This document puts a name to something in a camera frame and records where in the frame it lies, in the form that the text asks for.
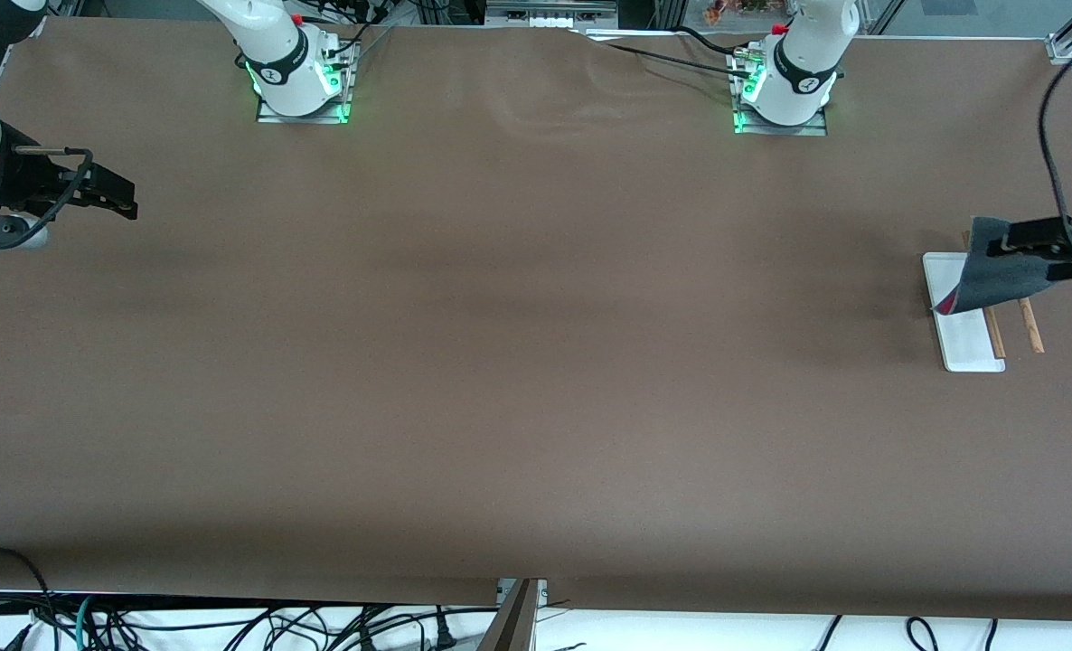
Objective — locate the orange clutter item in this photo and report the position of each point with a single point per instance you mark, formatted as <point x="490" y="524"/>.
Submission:
<point x="735" y="9"/>

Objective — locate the grey and pink microfibre towel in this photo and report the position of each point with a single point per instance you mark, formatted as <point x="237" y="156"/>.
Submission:
<point x="988" y="280"/>

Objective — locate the white power strip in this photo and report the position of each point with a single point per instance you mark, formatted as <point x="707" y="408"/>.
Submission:
<point x="550" y="22"/>

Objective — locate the white flat strip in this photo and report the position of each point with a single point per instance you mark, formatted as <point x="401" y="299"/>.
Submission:
<point x="631" y="35"/>

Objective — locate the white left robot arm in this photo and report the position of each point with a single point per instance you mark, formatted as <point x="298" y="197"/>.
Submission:
<point x="798" y="72"/>

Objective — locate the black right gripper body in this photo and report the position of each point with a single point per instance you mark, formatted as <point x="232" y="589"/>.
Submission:
<point x="18" y="176"/>

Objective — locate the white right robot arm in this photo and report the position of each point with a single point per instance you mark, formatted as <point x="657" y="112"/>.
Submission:
<point x="283" y="63"/>

